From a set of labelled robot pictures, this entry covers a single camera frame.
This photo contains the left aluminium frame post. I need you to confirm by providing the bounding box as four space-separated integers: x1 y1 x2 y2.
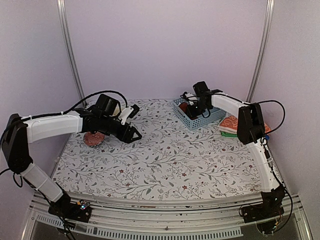
56 0 85 100

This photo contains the right aluminium frame post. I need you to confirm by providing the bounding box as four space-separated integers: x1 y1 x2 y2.
246 0 275 102

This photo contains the light blue plastic basket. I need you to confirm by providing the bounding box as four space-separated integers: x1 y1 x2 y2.
171 98 227 130

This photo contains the brown towel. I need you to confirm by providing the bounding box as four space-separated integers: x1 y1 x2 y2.
179 102 190 117

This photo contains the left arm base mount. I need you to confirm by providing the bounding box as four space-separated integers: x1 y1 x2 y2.
48 190 92 223

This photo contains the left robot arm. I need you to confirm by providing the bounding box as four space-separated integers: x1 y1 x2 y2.
0 92 142 217

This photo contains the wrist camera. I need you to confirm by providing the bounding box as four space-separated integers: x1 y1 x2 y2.
117 104 140 125
180 91 198 105

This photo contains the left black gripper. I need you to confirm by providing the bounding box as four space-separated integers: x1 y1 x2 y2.
99 115 143 144

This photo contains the green towel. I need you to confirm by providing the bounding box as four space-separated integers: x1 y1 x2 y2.
220 131 238 138

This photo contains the red patterned small bowl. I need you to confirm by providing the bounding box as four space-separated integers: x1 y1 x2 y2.
83 132 105 148

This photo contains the aluminium frame post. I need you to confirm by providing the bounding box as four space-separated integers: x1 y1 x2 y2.
56 0 85 100
246 0 275 102

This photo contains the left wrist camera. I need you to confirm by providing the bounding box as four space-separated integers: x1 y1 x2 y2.
117 104 140 125

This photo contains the orange patterned towel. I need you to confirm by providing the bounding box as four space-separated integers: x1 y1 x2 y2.
218 114 272 133

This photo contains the front aluminium rail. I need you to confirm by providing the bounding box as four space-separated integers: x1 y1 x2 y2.
22 192 311 240

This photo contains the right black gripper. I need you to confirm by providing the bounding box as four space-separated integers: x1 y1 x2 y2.
185 99 210 118

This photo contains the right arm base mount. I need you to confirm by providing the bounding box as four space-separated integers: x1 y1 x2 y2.
239 191 285 223

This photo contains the floral table mat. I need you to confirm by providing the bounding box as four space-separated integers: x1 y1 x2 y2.
53 99 267 201

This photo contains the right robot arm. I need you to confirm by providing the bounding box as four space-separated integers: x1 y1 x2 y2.
181 81 285 218

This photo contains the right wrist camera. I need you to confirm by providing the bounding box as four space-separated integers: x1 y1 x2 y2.
180 91 198 105

